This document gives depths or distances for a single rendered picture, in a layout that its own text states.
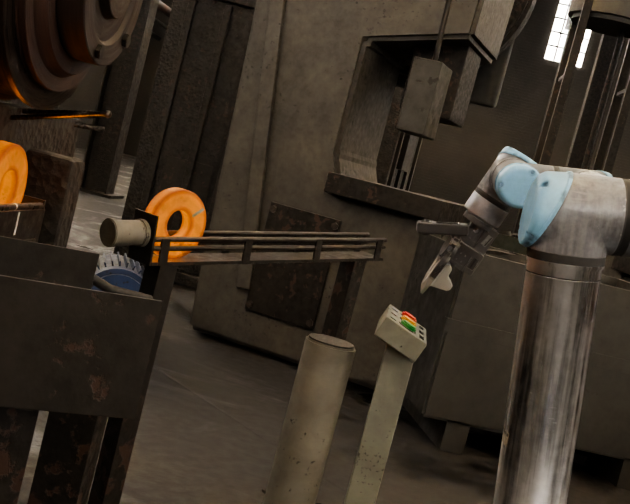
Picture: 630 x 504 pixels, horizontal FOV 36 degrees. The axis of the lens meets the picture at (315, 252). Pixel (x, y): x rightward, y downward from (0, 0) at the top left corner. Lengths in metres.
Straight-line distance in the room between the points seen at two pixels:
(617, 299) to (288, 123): 1.62
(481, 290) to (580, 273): 2.10
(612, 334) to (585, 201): 2.34
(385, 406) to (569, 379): 0.84
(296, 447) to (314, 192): 2.17
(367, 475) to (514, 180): 0.78
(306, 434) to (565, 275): 0.96
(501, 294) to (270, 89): 1.47
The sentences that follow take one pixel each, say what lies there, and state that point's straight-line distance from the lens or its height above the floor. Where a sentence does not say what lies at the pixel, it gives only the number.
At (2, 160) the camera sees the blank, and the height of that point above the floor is 0.78.
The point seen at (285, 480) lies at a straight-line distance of 2.28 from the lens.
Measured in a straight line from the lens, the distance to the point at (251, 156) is 4.40.
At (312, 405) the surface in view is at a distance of 2.23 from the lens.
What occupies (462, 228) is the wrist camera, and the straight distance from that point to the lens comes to 2.17.
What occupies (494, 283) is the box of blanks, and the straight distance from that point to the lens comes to 3.56.
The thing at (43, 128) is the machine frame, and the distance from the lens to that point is 2.00.
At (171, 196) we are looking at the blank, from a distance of 2.09.
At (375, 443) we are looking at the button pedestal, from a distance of 2.29.
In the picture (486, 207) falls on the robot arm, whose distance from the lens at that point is 2.14.
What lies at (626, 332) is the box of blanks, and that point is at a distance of 3.79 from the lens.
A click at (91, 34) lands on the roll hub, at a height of 1.02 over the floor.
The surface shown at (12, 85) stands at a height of 0.91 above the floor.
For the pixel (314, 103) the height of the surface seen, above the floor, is 1.16.
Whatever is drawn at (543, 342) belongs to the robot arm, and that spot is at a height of 0.74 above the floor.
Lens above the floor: 0.91
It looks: 5 degrees down
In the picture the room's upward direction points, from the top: 14 degrees clockwise
